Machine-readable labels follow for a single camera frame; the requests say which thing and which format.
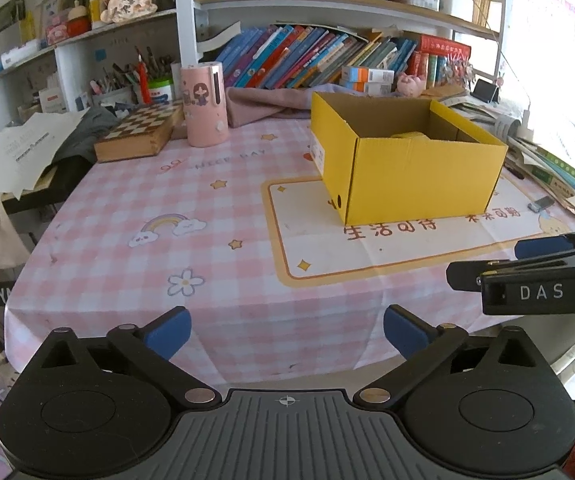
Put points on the mauve cloth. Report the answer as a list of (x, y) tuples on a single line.
[(267, 105)]

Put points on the pink cartoon-printed kettle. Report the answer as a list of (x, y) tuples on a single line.
[(202, 110)]

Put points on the red book set box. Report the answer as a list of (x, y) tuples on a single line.
[(442, 57)]

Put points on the yellow cardboard box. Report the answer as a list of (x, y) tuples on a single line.
[(417, 180)]

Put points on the small grey eraser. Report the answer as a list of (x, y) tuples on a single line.
[(540, 205)]

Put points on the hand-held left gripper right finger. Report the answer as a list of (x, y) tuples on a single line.
[(407, 332)]

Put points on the black desk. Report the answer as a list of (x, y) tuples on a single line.
[(42, 185)]

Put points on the row of colourful children's books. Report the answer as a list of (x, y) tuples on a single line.
[(307, 60)]

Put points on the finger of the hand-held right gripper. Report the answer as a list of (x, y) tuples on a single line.
[(542, 247), (465, 275)]

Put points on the pink pig figure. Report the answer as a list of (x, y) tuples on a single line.
[(411, 85)]

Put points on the yellow tape roll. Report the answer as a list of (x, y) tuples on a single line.
[(410, 136)]

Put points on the white side shelf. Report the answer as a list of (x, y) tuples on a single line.
[(67, 55)]

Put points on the orange and white boxes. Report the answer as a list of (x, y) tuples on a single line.
[(367, 80)]

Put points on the pile of books and papers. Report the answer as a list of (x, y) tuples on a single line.
[(552, 160)]

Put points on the white pen cup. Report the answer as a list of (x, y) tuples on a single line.
[(455, 0)]

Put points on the grey pen holder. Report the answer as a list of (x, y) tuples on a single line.
[(115, 92)]

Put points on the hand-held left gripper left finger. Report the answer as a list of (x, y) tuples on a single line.
[(167, 332)]

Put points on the pink checked tablecloth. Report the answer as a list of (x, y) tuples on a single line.
[(192, 260)]

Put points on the green-lidded jar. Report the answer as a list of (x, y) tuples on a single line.
[(161, 91)]

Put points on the dark grey cloth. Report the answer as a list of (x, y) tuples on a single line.
[(87, 130)]

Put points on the wooden chess box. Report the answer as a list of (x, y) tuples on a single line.
[(137, 132)]

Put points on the stack of white papers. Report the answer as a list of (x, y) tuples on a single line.
[(17, 150)]

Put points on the white-framed wooden bookshelf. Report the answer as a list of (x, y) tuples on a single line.
[(187, 15)]

